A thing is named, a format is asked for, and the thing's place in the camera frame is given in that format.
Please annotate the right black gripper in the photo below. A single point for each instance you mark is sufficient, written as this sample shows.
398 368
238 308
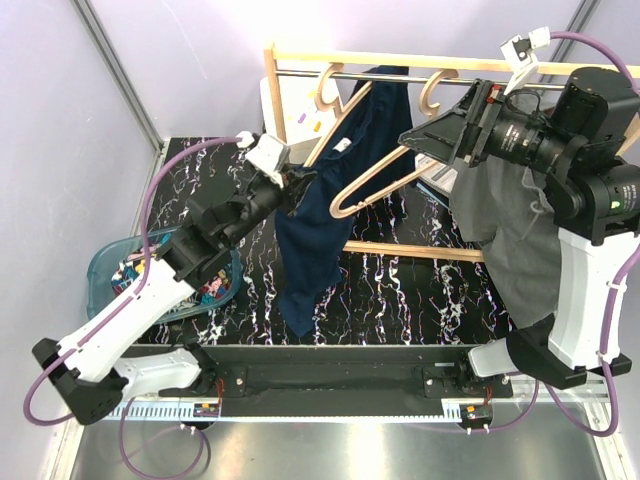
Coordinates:
475 119

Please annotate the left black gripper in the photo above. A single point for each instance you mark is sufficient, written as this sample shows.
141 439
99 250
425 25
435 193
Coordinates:
293 188

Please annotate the colourful comic print shorts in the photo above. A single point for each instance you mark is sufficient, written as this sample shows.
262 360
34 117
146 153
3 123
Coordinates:
128 263

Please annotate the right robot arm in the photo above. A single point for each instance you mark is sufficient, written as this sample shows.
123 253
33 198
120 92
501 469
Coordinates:
594 195

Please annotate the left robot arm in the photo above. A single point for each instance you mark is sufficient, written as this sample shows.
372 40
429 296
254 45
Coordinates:
88 368

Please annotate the grey shorts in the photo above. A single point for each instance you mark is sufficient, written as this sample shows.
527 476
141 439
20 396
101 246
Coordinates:
502 207

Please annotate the grey booklet with label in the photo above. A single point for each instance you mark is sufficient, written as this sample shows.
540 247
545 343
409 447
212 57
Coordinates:
436 175

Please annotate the white box with stickers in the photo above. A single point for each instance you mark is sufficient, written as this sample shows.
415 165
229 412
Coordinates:
304 123

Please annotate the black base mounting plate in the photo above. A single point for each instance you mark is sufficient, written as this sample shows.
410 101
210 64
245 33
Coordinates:
325 384

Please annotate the blue transparent plastic bin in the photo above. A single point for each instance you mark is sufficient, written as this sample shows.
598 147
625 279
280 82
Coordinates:
99 293

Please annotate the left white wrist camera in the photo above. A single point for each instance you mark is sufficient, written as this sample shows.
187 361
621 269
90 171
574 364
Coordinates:
266 153

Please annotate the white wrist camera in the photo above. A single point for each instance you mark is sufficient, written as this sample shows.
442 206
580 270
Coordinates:
266 153
519 53

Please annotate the metal clothes rail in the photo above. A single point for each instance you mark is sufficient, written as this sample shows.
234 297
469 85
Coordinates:
402 79

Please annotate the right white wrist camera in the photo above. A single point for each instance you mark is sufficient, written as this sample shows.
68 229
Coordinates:
519 53

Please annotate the wooden clothes rack frame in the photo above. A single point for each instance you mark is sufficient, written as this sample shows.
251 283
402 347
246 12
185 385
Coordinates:
446 67

